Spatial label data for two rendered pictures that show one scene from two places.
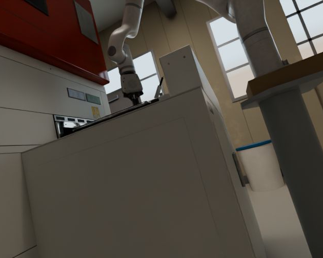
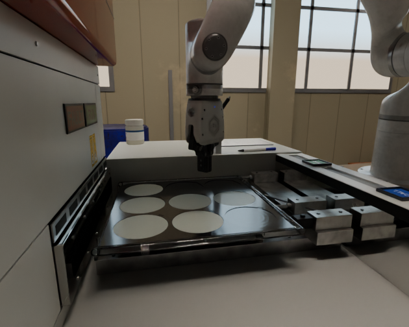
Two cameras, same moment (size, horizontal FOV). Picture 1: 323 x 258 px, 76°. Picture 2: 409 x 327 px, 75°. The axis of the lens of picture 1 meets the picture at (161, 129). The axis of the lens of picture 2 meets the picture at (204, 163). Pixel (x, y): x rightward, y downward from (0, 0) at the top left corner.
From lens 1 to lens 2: 0.76 m
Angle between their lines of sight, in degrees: 36
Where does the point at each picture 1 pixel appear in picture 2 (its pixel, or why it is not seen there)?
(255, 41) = not seen: outside the picture
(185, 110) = not seen: outside the picture
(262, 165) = not seen: hidden behind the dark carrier
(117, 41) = (236, 30)
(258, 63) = (398, 162)
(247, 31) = not seen: outside the picture
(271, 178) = not seen: hidden behind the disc
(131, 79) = (214, 114)
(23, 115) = not seen: outside the picture
